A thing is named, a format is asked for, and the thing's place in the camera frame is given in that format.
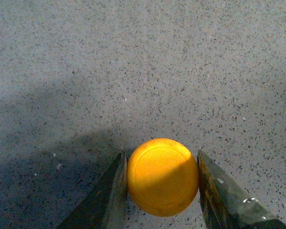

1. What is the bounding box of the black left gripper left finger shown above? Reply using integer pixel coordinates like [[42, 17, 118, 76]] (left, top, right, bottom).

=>
[[58, 152, 127, 229]]

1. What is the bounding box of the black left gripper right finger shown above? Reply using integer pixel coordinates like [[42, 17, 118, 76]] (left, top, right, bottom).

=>
[[197, 149, 286, 229]]

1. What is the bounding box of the yellow push button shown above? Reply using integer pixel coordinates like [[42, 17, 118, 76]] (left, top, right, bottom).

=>
[[127, 138, 199, 217]]

